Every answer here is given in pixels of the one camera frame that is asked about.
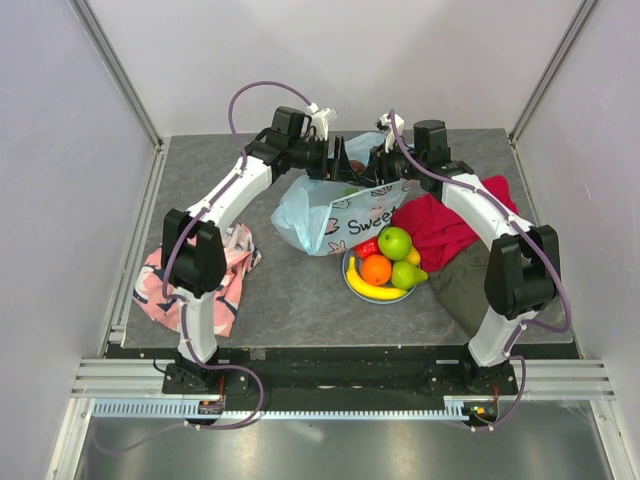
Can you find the red cloth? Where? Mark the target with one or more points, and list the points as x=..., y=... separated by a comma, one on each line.
x=437, y=232

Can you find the yellow fake banana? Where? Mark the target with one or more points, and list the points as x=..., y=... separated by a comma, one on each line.
x=374, y=294

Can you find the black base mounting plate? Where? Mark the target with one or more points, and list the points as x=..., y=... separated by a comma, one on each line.
x=431, y=370

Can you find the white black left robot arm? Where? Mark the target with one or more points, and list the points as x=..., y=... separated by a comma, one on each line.
x=272, y=153

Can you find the dark red fake fruit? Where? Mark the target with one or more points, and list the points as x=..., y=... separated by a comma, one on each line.
x=357, y=166

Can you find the aluminium corner post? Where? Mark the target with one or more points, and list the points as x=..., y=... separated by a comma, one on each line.
x=109, y=56
x=553, y=67

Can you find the aluminium frame rail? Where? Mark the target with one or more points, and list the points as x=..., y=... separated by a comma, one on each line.
x=534, y=379

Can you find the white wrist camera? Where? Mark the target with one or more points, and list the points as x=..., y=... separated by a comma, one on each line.
x=392, y=126
x=320, y=120

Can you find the pink navy patterned cloth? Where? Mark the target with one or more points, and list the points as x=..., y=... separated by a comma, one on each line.
x=200, y=266

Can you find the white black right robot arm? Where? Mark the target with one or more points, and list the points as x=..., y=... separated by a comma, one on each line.
x=523, y=273

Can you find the translucent light blue plastic bag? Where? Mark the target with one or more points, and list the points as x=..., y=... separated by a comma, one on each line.
x=317, y=218

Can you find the olive green cloth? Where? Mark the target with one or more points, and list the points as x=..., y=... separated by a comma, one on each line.
x=459, y=287

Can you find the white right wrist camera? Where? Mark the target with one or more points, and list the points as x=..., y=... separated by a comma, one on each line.
x=392, y=126

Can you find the red fake apple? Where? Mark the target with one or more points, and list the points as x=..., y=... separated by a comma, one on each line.
x=367, y=248

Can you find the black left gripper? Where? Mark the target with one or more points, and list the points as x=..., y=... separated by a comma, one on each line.
x=342, y=169

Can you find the green fake pear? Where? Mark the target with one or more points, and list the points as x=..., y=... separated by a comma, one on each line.
x=406, y=275

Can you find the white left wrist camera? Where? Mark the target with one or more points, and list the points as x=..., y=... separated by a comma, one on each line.
x=320, y=120

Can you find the left aluminium corner post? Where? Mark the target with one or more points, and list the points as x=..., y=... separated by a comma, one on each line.
x=109, y=56

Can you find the yellow fake mango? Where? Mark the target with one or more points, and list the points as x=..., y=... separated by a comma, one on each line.
x=413, y=257

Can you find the right aluminium corner post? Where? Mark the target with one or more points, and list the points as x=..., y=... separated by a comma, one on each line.
x=553, y=67

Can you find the fake orange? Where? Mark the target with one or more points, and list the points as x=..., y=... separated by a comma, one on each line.
x=376, y=269

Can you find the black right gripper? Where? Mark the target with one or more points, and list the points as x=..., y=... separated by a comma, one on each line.
x=378, y=167

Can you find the light blue plate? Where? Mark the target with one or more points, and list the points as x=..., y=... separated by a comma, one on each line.
x=347, y=255

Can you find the green fake lime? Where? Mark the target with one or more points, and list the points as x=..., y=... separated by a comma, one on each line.
x=394, y=243

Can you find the slotted grey cable duct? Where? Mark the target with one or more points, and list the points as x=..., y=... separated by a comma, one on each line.
x=199, y=410

